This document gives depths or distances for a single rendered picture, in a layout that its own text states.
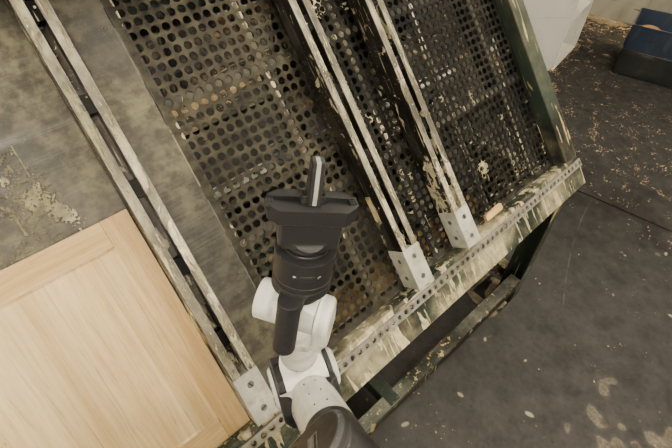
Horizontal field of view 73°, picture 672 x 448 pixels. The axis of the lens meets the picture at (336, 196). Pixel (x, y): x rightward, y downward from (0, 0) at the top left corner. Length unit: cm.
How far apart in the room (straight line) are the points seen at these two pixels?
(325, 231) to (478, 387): 174
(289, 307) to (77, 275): 53
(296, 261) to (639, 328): 228
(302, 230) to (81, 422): 68
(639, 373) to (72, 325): 228
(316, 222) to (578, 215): 261
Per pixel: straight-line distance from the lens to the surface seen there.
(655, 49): 460
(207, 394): 114
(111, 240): 104
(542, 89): 183
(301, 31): 119
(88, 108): 101
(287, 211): 57
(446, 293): 142
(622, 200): 334
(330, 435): 67
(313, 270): 62
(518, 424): 225
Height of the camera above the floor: 202
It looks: 45 degrees down
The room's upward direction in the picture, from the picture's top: straight up
